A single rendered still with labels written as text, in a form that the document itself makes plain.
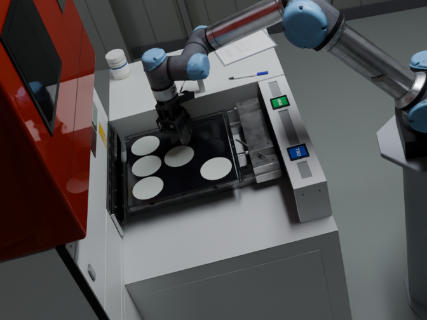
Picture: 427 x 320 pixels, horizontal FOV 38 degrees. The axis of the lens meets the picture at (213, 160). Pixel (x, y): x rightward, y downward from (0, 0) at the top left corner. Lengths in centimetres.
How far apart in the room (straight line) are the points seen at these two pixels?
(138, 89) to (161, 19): 207
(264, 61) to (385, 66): 65
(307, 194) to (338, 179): 137
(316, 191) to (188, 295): 49
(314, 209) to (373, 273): 97
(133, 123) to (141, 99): 10
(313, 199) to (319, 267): 23
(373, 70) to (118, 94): 100
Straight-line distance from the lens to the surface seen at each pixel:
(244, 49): 231
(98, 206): 175
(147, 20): 433
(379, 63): 168
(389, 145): 201
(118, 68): 235
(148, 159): 205
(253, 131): 206
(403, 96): 172
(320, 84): 373
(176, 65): 181
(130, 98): 225
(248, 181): 194
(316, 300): 199
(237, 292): 189
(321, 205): 178
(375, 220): 289
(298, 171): 176
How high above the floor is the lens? 215
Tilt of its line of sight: 40 degrees down
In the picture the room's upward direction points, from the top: 18 degrees counter-clockwise
